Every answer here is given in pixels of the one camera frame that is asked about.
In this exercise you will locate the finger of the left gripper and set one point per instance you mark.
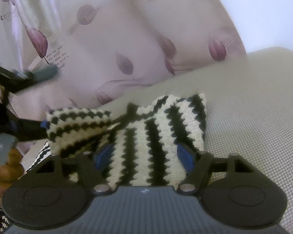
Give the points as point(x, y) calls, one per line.
point(44, 124)

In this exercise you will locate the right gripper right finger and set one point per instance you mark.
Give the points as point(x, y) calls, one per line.
point(231, 190)

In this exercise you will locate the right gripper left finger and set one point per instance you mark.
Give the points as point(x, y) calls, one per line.
point(53, 193)

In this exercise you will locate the black white striped knit sweater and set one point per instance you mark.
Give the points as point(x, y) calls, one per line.
point(138, 148)

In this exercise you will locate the person's left hand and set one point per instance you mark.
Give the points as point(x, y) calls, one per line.
point(10, 172)

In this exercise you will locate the pink leaf-print curtain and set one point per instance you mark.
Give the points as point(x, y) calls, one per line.
point(108, 48)

